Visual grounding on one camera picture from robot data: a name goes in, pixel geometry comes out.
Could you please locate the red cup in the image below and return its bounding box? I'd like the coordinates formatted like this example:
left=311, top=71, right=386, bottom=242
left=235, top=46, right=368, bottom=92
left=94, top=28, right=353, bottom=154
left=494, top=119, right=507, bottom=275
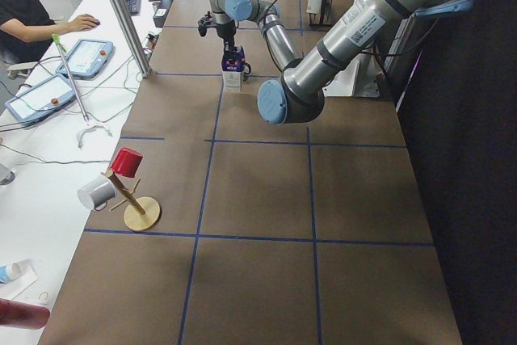
left=110, top=147, right=143, bottom=178

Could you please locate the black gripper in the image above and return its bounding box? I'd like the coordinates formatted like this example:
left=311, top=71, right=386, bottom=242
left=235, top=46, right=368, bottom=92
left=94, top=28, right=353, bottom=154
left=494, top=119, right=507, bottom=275
left=216, top=21, right=236, bottom=51

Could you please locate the person in black shirt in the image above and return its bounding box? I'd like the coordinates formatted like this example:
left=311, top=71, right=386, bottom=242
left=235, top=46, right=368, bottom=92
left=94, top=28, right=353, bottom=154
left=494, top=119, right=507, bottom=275
left=1, top=0, right=97, bottom=62

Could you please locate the teach pendant tablet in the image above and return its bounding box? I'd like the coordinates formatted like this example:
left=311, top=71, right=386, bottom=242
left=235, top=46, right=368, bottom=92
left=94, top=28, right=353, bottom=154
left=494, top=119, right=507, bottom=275
left=4, top=74, right=76, bottom=124
left=59, top=39, right=114, bottom=80

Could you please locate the white paper cup lower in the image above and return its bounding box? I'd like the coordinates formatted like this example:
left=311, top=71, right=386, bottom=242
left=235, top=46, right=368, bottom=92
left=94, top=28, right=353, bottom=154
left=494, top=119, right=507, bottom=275
left=306, top=0, right=323, bottom=15

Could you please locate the white blue tube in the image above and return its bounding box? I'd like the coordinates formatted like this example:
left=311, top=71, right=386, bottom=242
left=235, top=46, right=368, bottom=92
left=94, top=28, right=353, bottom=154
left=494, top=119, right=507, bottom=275
left=0, top=263, right=22, bottom=284

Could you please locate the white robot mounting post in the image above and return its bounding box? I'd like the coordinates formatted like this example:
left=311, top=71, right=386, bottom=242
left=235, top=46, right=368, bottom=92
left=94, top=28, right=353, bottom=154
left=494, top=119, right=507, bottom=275
left=323, top=54, right=380, bottom=98

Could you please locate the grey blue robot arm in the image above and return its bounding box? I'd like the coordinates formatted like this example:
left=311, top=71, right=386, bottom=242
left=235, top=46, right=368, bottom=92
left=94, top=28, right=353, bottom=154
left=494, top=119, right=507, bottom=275
left=209, top=0, right=473, bottom=124

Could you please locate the lower teach pendant tablet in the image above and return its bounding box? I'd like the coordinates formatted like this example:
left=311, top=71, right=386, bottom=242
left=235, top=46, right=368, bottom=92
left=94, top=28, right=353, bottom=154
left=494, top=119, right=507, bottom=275
left=4, top=74, right=76, bottom=124

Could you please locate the blue white milk carton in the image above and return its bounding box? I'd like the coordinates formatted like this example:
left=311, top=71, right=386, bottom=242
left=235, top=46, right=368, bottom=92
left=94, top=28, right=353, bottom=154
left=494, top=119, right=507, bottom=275
left=221, top=46, right=246, bottom=93

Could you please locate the wooden mug tree stand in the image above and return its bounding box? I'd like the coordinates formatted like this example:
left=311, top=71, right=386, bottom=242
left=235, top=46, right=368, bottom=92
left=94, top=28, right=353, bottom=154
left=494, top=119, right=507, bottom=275
left=102, top=169, right=161, bottom=232

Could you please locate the grey white mug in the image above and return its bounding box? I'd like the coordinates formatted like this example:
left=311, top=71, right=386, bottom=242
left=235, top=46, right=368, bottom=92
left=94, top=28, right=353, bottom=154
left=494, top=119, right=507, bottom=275
left=77, top=175, right=116, bottom=210

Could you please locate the dark red bottle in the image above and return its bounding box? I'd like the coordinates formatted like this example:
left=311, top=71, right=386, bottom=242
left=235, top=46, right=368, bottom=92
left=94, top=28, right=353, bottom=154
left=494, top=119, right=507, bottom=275
left=1, top=299, right=50, bottom=330

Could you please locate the silver reacher grabber tool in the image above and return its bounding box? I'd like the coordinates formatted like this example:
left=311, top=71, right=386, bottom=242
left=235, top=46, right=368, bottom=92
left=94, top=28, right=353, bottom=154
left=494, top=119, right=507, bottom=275
left=52, top=34, right=112, bottom=149

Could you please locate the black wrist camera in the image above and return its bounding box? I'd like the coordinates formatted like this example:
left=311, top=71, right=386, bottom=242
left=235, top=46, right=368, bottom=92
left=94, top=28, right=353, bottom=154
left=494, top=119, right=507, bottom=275
left=197, top=11, right=215, bottom=37

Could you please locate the upper teach pendant tablet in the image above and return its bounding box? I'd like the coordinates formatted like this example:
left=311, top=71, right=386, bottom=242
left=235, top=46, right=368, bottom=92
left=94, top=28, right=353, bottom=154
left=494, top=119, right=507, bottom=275
left=59, top=39, right=114, bottom=80

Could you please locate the aluminium frame post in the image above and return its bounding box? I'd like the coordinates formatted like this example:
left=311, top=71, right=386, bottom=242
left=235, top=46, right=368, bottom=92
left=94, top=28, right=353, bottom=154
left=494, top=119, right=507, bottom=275
left=110, top=0, right=152, bottom=78

